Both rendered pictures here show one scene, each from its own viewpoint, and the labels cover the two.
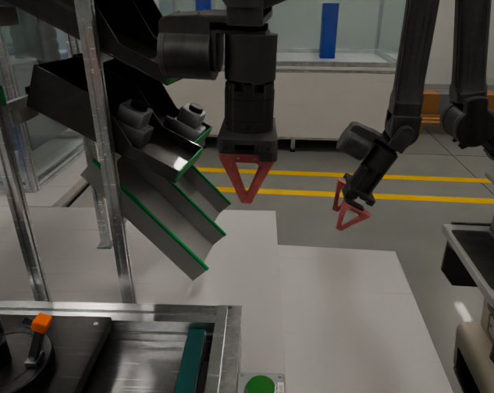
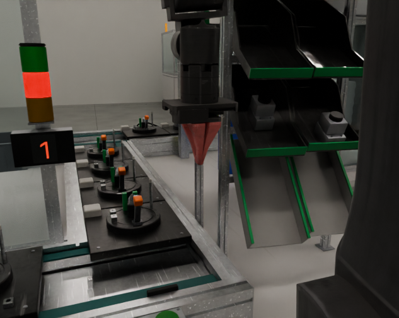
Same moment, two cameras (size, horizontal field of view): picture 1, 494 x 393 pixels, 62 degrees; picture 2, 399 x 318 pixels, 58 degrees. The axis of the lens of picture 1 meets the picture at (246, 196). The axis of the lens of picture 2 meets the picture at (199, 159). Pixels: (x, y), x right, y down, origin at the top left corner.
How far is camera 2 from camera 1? 58 cm
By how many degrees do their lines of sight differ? 63
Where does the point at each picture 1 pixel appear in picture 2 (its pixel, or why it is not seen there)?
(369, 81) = not seen: outside the picture
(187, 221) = (292, 211)
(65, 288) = (234, 228)
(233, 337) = (213, 293)
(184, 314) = (222, 265)
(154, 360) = (185, 276)
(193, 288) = (291, 279)
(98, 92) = (222, 81)
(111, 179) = (220, 143)
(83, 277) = not seen: hidden behind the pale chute
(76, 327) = (174, 228)
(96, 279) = not seen: hidden behind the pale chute
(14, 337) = (150, 212)
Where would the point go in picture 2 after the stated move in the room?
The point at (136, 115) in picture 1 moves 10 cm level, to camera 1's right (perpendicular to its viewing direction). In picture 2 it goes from (255, 104) to (282, 110)
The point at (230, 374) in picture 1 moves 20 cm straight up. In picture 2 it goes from (175, 303) to (173, 200)
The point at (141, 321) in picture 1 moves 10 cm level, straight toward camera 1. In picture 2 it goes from (200, 249) to (164, 265)
